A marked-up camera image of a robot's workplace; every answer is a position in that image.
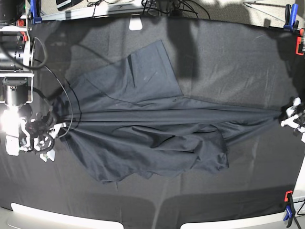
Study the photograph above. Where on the red clamp right edge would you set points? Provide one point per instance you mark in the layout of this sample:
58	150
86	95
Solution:
300	43

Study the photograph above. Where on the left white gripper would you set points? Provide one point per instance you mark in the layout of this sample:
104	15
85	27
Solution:
295	116

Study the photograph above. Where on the blue clamp top left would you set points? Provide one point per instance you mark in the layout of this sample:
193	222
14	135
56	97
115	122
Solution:
35	9

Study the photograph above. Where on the black table cloth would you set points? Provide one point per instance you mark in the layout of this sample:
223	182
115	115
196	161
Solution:
213	61

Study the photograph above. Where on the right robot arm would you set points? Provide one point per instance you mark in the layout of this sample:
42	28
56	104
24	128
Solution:
17	71

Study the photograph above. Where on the dark navy t-shirt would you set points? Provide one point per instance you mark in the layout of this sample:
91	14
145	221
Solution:
131	117

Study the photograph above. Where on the blue clamp top right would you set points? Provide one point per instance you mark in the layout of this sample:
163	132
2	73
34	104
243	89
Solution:
291	23

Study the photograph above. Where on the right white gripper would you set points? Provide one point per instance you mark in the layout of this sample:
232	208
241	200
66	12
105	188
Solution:
37	136

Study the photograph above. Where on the blue orange clamp bottom right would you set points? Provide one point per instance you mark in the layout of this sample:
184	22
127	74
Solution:
290	213

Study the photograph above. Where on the white tag on cloth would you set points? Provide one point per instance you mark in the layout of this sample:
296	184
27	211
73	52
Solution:
135	23

